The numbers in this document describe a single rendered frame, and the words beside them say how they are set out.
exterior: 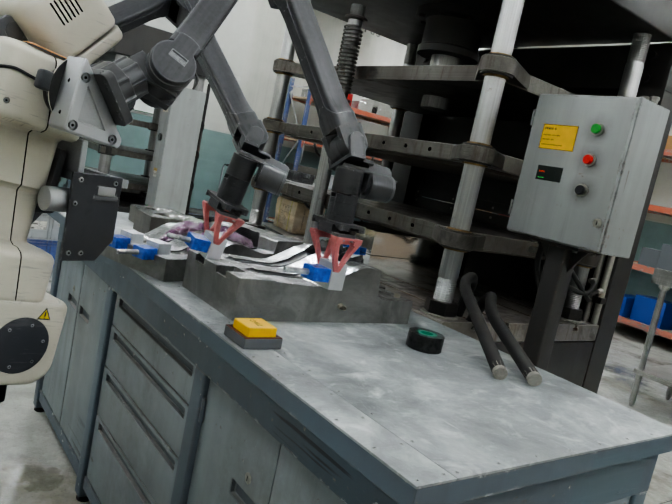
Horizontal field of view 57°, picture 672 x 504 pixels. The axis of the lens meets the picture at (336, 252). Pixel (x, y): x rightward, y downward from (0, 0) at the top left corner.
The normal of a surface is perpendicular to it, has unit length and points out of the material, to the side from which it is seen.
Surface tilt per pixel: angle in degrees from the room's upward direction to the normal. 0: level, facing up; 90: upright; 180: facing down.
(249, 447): 90
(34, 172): 90
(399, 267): 90
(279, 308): 90
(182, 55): 63
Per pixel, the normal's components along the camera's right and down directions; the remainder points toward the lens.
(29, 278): 0.79, 0.25
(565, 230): -0.79, -0.08
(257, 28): 0.55, 0.22
